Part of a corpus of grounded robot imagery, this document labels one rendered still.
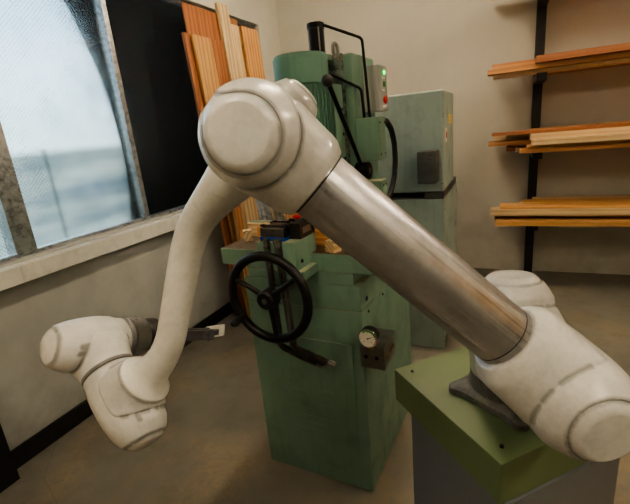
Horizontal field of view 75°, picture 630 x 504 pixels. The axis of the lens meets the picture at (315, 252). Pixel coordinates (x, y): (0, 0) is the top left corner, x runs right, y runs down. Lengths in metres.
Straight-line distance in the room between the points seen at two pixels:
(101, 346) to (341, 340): 0.77
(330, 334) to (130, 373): 0.74
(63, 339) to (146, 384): 0.18
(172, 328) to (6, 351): 1.46
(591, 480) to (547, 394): 0.42
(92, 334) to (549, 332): 0.79
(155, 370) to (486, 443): 0.62
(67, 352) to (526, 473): 0.86
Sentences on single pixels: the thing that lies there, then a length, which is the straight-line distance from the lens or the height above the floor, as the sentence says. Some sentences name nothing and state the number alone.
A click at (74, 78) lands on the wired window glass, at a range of 2.51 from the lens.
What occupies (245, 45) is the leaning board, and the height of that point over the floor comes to 1.92.
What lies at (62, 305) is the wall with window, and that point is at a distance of 2.30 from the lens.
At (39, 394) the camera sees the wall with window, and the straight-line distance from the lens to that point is 2.33.
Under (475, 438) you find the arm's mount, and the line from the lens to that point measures 0.91.
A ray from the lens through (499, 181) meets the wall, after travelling 3.70.
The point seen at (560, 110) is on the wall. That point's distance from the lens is 3.68.
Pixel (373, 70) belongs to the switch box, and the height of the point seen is 1.46.
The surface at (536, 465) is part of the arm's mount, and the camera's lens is 0.94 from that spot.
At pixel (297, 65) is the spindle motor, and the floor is 1.47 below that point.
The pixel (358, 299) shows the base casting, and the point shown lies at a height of 0.76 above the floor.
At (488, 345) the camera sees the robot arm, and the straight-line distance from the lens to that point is 0.66.
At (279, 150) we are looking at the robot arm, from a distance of 0.49.
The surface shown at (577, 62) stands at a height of 1.53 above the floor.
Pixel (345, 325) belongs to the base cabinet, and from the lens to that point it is 1.37.
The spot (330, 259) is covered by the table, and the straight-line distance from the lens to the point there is 1.30.
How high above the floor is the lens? 1.27
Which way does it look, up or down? 16 degrees down
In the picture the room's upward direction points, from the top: 6 degrees counter-clockwise
